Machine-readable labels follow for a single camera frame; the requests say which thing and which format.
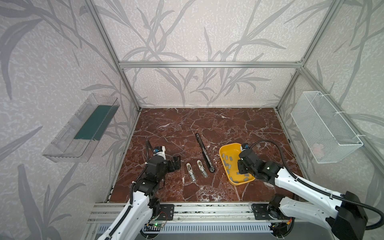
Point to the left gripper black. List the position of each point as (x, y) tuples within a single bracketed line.
[(151, 156)]

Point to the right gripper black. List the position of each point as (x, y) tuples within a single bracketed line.
[(241, 163)]

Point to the white mini stapler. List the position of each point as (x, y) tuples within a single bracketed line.
[(202, 168), (191, 172)]

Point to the black stapler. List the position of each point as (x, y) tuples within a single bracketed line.
[(210, 165)]

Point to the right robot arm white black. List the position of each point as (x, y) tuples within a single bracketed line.
[(343, 214)]

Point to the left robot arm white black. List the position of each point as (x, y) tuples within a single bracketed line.
[(142, 205)]

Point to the yellow plastic tray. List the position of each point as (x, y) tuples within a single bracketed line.
[(230, 156)]

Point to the green circuit board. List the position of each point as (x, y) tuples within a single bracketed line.
[(154, 227)]

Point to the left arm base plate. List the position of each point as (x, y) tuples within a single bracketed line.
[(165, 212)]

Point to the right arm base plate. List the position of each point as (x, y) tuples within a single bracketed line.
[(266, 212)]

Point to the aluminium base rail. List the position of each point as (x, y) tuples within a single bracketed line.
[(186, 212)]

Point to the white wire mesh basket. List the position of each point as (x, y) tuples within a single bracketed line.
[(329, 137)]

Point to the clear plastic wall bin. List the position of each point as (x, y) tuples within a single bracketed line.
[(77, 141)]

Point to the aluminium frame crossbar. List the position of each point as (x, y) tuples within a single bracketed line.
[(190, 64)]

